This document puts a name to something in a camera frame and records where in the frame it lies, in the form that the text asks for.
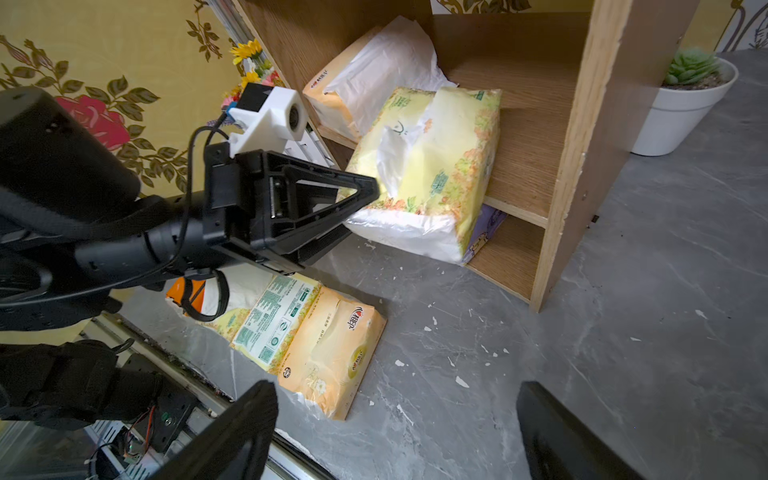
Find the pale orange tissue pack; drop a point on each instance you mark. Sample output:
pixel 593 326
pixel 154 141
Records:
pixel 348 93

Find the aluminium front rail frame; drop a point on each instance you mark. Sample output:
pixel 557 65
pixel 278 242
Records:
pixel 146 352

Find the small white potted plant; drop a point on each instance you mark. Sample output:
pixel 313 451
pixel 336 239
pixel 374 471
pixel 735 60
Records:
pixel 694 83

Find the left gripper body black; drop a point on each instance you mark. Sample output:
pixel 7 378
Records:
pixel 238 208

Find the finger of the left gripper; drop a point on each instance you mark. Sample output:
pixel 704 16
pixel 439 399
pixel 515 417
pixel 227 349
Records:
pixel 307 207

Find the wooden three-tier shelf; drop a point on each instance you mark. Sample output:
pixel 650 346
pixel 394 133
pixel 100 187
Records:
pixel 578 81

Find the beige orange tissue pack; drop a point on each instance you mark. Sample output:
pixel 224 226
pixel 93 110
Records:
pixel 330 353

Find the yellow green tissue pack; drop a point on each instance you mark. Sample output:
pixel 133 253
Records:
pixel 431 154

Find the white green tissue pack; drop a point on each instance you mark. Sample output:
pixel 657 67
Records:
pixel 274 320

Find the purple tissue pack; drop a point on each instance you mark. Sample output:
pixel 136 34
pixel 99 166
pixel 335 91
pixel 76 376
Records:
pixel 488 222

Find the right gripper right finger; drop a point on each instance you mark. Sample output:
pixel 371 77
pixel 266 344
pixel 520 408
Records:
pixel 558 445

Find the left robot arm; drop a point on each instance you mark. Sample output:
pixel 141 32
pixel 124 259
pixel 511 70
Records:
pixel 75 227

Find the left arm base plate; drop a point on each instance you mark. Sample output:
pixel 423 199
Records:
pixel 137 449

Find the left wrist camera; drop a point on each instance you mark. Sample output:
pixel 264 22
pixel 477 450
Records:
pixel 269 117

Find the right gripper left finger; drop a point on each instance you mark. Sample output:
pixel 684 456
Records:
pixel 235 446

